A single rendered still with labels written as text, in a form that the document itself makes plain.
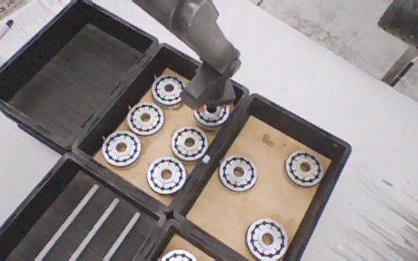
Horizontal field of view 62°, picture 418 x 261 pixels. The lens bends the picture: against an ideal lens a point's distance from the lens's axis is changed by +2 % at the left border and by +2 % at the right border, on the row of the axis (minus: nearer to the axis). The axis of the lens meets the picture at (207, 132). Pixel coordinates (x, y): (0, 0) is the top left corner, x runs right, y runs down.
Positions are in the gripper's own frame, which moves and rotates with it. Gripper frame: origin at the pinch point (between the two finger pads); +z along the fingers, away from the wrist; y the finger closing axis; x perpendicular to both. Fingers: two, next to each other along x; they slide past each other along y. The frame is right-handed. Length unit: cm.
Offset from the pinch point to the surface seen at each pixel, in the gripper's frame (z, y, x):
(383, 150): 20, 55, -17
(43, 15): 19, -49, 58
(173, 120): 6.0, -10.9, 0.9
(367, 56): 91, 118, 60
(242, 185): 3.3, 3.3, -22.5
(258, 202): 6.1, 6.9, -27.3
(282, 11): 91, 77, 104
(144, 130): 2.8, -19.3, -1.7
